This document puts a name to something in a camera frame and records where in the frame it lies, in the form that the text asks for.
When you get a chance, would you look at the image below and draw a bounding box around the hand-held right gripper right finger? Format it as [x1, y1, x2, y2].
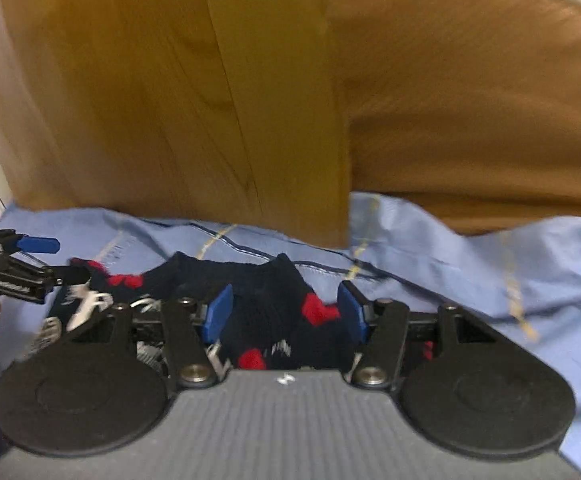
[337, 280, 504, 390]

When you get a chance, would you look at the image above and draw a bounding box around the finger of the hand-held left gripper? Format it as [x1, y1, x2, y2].
[0, 254, 92, 307]
[0, 229, 62, 262]

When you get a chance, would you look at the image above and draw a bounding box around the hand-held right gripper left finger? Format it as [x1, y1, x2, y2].
[68, 284, 235, 390]

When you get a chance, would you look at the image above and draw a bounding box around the navy red white knit sweater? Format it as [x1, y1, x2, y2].
[25, 252, 437, 372]

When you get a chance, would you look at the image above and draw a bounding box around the light blue bed sheet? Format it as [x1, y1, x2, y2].
[0, 192, 581, 477]

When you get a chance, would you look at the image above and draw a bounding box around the wooden headboard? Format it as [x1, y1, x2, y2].
[0, 0, 352, 250]

